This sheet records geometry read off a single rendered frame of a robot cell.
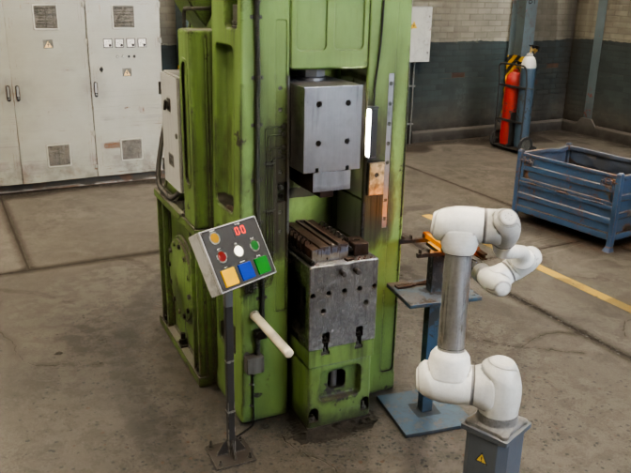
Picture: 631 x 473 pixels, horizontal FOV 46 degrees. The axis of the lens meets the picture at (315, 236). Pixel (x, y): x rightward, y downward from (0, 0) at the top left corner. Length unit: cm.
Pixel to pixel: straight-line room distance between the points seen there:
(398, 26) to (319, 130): 68
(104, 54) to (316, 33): 522
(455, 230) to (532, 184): 474
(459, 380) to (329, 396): 124
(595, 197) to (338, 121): 398
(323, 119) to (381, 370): 156
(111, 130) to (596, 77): 754
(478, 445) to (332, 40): 190
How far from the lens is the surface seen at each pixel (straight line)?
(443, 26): 1121
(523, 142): 1076
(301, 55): 349
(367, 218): 383
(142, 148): 876
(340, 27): 358
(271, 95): 346
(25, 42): 838
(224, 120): 379
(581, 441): 416
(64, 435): 409
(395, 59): 373
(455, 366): 285
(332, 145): 347
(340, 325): 373
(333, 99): 343
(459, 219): 273
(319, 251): 359
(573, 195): 718
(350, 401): 399
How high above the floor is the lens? 220
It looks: 19 degrees down
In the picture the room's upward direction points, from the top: 1 degrees clockwise
